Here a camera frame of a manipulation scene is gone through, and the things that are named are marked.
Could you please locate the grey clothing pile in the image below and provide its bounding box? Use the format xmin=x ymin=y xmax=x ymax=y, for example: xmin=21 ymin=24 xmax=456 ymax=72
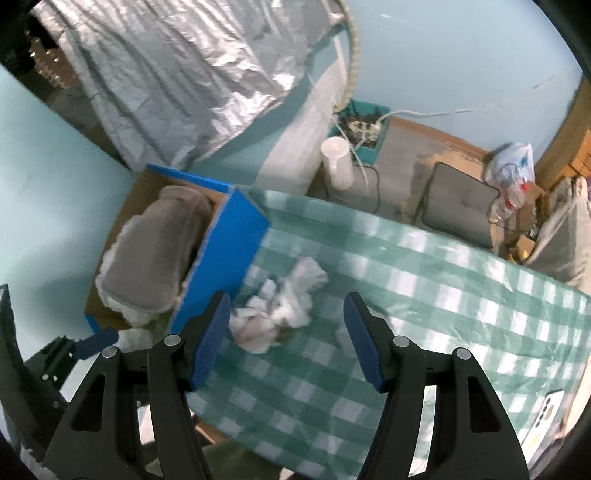
xmin=525 ymin=177 xmax=591 ymax=289

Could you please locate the white cloth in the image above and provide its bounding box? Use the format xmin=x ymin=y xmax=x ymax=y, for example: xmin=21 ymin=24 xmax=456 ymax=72
xmin=229 ymin=257 xmax=330 ymax=356

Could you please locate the clear plastic bottle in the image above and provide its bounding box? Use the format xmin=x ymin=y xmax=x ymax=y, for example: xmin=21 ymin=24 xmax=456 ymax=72
xmin=488 ymin=181 xmax=533 ymax=223

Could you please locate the white power strip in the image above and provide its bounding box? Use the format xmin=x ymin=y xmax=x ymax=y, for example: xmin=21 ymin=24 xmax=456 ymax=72
xmin=345 ymin=116 xmax=385 ymax=140

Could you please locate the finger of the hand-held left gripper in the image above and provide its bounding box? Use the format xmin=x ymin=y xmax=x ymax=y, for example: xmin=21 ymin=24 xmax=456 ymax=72
xmin=44 ymin=329 xmax=119 ymax=367

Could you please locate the grey plush blanket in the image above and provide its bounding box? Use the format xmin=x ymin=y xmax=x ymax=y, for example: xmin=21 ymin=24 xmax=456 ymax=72
xmin=95 ymin=185 xmax=214 ymax=319

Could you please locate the grey seat cushion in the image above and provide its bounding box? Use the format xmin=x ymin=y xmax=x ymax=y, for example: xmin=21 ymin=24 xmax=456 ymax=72
xmin=422 ymin=161 xmax=502 ymax=248

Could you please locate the wooden slatted headboard shelf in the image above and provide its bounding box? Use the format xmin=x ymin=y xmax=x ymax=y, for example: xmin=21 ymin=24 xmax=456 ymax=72
xmin=536 ymin=108 xmax=591 ymax=186

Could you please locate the rope-wrapped hoop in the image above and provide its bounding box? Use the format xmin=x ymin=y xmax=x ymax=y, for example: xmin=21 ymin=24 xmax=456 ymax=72
xmin=329 ymin=0 xmax=362 ymax=112

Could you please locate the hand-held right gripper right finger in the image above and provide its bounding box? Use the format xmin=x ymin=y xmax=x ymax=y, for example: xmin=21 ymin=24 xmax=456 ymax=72
xmin=344 ymin=291 xmax=530 ymax=480

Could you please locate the silver crinkled cover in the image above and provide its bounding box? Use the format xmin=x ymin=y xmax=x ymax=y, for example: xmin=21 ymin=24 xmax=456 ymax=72
xmin=30 ymin=0 xmax=345 ymax=172

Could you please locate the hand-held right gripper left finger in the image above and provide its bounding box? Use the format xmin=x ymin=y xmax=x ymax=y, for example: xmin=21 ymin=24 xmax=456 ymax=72
xmin=44 ymin=291 xmax=232 ymax=480

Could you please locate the white printed card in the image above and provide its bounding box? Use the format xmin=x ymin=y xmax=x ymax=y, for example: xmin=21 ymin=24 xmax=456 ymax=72
xmin=521 ymin=389 xmax=567 ymax=449

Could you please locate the teal basket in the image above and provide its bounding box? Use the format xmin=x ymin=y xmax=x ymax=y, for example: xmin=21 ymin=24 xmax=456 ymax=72
xmin=334 ymin=99 xmax=391 ymax=165

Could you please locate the cardboard box with blue edge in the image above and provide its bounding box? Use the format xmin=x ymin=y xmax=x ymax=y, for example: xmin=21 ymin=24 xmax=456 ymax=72
xmin=83 ymin=163 xmax=271 ymax=341

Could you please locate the white cable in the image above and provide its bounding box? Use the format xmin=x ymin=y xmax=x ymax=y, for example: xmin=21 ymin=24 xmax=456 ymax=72
xmin=353 ymin=107 xmax=472 ymax=163

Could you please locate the green checked tablecloth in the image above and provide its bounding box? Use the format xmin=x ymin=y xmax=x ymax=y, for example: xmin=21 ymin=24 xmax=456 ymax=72
xmin=187 ymin=185 xmax=591 ymax=480

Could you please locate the white cylinder humidifier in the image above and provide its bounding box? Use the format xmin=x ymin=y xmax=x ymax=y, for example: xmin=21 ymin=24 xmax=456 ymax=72
xmin=320 ymin=137 xmax=356 ymax=190

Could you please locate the white plastic bag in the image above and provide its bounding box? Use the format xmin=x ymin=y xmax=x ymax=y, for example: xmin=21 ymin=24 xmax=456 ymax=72
xmin=483 ymin=141 xmax=537 ymax=186

